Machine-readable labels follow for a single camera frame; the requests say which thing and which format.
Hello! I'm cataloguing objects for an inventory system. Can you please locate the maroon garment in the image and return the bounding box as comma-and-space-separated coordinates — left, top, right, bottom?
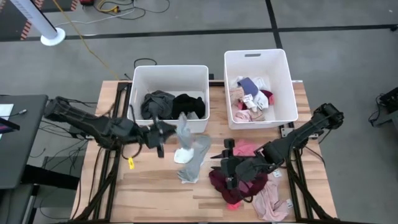
208, 169, 269, 212

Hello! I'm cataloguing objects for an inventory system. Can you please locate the light grey terry sock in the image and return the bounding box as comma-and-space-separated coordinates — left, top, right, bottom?
176, 134, 213, 184

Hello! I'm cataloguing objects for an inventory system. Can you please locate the yellow coiled cable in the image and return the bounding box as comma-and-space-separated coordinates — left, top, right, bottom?
98, 0, 121, 14

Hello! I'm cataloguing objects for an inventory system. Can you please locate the black looped floor cable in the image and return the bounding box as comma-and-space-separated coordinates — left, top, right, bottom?
133, 57, 158, 68

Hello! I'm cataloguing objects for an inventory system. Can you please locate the black tablet screen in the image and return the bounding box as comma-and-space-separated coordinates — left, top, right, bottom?
0, 116, 21, 134

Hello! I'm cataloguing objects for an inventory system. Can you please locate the black desk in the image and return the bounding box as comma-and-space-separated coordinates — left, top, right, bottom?
0, 95, 49, 190

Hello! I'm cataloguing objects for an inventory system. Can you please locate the black hazard-striped mat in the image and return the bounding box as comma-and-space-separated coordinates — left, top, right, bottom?
0, 0, 79, 42

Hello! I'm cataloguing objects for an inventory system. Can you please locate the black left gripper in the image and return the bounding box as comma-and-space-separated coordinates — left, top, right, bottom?
143, 121, 177, 159

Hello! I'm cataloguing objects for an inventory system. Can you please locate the white perforated plastic bin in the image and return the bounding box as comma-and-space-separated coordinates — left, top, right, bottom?
127, 64, 210, 134
223, 49, 299, 131

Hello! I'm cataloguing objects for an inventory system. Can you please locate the magenta and pink garment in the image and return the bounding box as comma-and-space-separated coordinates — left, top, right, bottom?
259, 89, 276, 106

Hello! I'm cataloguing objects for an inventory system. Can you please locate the beige garment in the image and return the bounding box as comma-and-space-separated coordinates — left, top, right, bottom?
229, 86, 247, 105

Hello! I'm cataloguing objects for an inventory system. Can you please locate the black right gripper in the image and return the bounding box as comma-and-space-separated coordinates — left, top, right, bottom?
210, 138, 261, 190

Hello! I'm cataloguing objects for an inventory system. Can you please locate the light pink garment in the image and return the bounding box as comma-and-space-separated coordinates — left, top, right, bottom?
251, 179, 295, 223

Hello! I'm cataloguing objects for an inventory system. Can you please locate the black equipment with cables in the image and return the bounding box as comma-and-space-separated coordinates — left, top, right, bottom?
368, 86, 398, 127

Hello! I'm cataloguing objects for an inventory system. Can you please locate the white floor cable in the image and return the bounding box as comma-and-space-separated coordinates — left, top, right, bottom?
55, 7, 137, 28

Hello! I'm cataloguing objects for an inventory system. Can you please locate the white garment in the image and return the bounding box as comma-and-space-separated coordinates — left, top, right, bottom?
231, 75, 270, 113

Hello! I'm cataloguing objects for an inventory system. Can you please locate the dark grey garment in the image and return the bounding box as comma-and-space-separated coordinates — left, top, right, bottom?
141, 90, 176, 121

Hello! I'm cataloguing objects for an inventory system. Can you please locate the black fleece garment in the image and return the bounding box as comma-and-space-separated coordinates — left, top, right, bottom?
171, 93, 206, 120

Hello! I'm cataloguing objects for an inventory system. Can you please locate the grey sock with white cuff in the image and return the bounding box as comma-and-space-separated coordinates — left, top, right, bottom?
173, 111, 196, 165

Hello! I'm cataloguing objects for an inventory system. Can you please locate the white paper sheet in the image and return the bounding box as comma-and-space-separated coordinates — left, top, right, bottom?
0, 103, 15, 119

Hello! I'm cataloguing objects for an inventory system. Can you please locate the blue-purple sock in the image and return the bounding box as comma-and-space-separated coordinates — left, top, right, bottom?
237, 77, 260, 98

